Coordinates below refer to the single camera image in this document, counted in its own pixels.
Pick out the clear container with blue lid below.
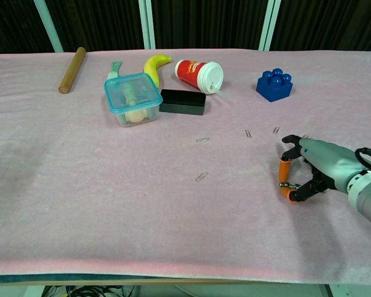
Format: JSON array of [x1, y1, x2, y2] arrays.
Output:
[[103, 72, 164, 128]]

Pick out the black cable bundle under table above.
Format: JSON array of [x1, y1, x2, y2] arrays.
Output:
[[43, 284, 137, 297]]

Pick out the blue building block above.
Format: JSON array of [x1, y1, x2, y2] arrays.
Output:
[[255, 67, 294, 103]]

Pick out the yellow banana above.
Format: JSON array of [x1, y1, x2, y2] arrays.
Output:
[[143, 54, 173, 88]]

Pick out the slanted pale teal frame post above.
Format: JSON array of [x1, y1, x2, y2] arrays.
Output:
[[33, 0, 64, 53]]

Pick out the beige item inside container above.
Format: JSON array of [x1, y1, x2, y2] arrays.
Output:
[[124, 108, 151, 125]]

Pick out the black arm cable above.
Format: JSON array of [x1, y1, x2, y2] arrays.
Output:
[[355, 147, 371, 178]]

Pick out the pink table cloth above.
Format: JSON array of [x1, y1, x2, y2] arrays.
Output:
[[0, 48, 371, 285]]

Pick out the dark pleated curtain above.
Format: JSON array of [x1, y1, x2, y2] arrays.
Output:
[[0, 0, 371, 56]]

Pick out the black rectangular tray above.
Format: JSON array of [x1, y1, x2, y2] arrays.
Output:
[[158, 88, 207, 116]]

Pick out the right robot hand grey black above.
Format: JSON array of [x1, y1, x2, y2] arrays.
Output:
[[279, 134, 368, 204]]

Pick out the red paper cup white lid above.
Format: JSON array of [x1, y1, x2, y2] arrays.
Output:
[[174, 59, 224, 95]]

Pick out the wide pale teal frame post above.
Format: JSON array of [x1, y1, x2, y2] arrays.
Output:
[[257, 0, 282, 52]]

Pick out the double pale teal frame post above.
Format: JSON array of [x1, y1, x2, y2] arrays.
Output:
[[137, 0, 157, 50]]

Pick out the brown wooden rolling pin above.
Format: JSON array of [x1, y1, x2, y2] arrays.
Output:
[[58, 46, 87, 94]]

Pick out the pale green item inside container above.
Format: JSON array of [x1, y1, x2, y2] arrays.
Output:
[[121, 81, 138, 106]]

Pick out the light green utensil handle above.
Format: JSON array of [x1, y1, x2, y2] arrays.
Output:
[[107, 61, 124, 82]]

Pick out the clear drinking straw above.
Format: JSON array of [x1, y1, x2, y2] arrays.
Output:
[[210, 85, 232, 101]]

